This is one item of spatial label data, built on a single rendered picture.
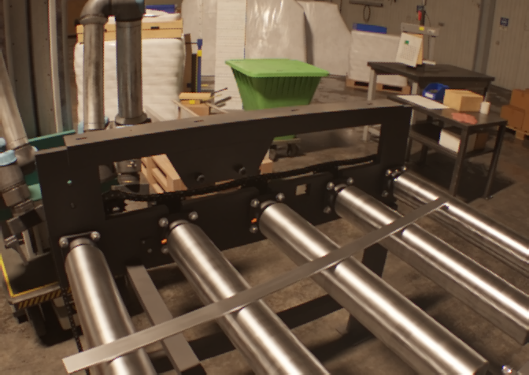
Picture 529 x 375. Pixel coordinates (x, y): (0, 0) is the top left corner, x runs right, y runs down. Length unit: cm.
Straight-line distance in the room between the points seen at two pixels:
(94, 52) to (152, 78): 286
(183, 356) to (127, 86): 117
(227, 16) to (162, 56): 93
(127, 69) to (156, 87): 275
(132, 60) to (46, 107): 52
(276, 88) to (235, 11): 140
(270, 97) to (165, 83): 123
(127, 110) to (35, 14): 62
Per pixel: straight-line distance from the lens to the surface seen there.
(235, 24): 489
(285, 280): 99
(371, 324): 100
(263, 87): 375
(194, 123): 120
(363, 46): 792
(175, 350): 101
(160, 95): 454
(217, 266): 103
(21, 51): 199
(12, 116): 157
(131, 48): 175
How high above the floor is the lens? 152
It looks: 24 degrees down
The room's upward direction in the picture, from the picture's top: 3 degrees clockwise
